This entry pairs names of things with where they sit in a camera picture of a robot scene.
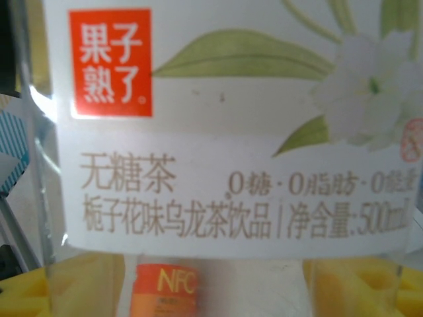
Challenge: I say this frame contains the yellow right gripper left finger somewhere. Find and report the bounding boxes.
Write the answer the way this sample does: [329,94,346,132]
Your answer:
[0,260,132,317]

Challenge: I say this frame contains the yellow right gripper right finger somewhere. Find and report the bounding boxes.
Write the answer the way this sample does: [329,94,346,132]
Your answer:
[304,260,423,317]

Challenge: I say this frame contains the orange label juice bottle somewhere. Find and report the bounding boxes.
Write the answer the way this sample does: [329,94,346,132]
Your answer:
[130,262,203,317]

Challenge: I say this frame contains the white flower label tea bottle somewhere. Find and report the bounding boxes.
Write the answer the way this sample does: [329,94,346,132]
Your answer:
[19,0,423,317]

